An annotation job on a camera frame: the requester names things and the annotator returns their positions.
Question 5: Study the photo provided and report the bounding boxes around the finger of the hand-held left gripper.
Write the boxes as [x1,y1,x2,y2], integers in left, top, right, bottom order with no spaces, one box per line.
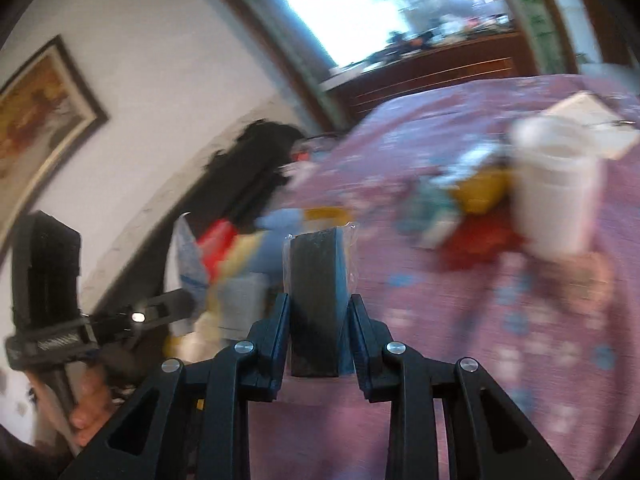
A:
[91,289,197,347]

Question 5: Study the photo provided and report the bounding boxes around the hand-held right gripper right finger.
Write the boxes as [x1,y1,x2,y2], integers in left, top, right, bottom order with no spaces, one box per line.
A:
[348,294,576,480]

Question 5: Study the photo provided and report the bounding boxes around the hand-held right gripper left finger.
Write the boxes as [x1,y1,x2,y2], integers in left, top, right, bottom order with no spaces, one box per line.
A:
[60,292,292,480]

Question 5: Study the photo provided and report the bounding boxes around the black sponge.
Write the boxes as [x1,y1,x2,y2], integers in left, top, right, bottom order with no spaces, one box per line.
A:
[281,224,359,379]

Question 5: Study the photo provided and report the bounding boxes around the person's left hand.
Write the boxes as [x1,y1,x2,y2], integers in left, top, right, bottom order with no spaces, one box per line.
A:
[69,364,119,449]

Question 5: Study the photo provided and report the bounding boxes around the red packet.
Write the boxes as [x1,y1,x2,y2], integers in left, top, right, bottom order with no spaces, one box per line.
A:
[199,219,237,267]

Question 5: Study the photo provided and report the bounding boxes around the purple floral blanket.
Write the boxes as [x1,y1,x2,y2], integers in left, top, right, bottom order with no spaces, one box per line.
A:
[245,74,640,480]

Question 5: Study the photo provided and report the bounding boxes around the framed painting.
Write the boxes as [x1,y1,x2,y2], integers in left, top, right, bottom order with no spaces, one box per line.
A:
[0,35,109,261]

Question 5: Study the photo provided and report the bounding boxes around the black bag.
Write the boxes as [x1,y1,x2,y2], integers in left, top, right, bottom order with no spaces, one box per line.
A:
[199,119,307,243]

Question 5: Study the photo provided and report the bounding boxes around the yellow plastic item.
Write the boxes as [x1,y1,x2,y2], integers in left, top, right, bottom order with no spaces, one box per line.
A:
[449,169,512,217]

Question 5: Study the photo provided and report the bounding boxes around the white plastic cup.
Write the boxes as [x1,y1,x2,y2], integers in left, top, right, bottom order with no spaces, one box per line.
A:
[509,114,609,259]

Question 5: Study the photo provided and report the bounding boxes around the wooden cabinet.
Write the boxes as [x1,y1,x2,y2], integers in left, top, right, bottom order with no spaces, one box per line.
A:
[185,0,581,128]

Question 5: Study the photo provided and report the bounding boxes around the open notebook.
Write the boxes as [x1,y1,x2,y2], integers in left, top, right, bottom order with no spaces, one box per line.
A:
[541,91,640,159]

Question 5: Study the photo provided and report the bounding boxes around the bamboo print scroll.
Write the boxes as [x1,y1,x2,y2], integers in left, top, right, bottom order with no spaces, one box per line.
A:
[492,0,578,76]

